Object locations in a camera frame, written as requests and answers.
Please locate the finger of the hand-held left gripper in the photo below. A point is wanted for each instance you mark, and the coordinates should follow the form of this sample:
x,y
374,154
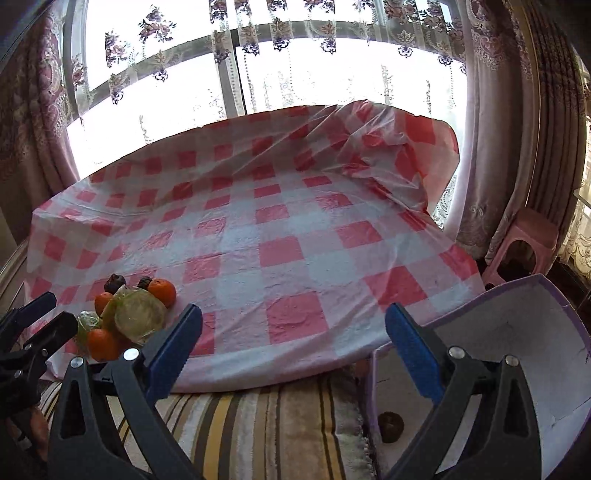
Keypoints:
x,y
32,307
55,334

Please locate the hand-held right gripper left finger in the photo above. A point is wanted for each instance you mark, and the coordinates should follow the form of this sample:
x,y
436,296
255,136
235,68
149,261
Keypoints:
x,y
173,353

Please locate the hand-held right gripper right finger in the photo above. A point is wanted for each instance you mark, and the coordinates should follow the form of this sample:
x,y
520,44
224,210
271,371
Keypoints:
x,y
413,355

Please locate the small green pastry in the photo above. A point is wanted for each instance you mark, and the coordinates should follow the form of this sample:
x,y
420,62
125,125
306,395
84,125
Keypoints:
x,y
87,323

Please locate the round green pastry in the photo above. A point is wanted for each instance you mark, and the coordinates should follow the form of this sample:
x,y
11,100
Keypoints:
x,y
139,316

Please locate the orange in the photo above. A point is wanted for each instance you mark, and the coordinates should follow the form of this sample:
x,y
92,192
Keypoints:
x,y
102,345
162,292
102,302

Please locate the purple box with white inside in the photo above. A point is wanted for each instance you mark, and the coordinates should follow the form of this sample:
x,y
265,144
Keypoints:
x,y
503,323

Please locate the person's left hand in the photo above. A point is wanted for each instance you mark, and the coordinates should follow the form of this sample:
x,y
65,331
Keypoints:
x,y
34,429

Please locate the striped rug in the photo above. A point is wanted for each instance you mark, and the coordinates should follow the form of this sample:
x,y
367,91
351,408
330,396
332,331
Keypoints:
x,y
268,434

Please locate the pink plastic stool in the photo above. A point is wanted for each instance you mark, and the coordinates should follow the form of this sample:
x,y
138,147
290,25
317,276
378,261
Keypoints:
x,y
531,230

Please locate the red checked plastic tablecloth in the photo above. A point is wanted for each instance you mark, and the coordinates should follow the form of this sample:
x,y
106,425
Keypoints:
x,y
277,207

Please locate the patterned brown curtain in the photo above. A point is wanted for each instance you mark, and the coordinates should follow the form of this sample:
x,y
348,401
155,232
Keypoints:
x,y
503,115
27,115

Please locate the sheer floral lace curtain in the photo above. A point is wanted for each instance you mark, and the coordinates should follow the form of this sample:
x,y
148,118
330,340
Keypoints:
x,y
323,27

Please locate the grey window frame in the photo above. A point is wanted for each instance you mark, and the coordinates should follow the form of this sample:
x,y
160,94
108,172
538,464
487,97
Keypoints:
x,y
231,78

